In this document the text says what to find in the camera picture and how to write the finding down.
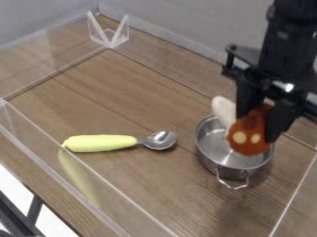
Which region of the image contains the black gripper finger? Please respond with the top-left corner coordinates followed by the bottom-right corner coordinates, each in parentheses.
top-left (265, 97), bottom-right (303, 143)
top-left (236, 78), bottom-right (273, 119)

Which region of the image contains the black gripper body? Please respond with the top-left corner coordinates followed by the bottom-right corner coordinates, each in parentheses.
top-left (222, 44), bottom-right (317, 119)

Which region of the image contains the red toy mushroom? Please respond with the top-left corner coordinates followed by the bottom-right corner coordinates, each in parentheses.
top-left (210, 95), bottom-right (275, 156)

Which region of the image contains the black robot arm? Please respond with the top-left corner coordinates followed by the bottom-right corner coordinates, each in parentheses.
top-left (222, 0), bottom-right (317, 143)

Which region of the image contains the clear acrylic barrier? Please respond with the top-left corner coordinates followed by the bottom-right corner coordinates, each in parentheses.
top-left (0, 20), bottom-right (317, 237)

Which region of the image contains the silver pot with handles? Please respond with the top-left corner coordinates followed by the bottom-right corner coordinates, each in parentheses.
top-left (194, 114), bottom-right (275, 190)

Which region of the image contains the yellow-handled metal scoop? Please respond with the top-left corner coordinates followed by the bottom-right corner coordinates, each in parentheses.
top-left (61, 131), bottom-right (176, 153)

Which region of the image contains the black table leg frame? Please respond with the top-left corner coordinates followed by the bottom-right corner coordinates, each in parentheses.
top-left (0, 191), bottom-right (45, 237)

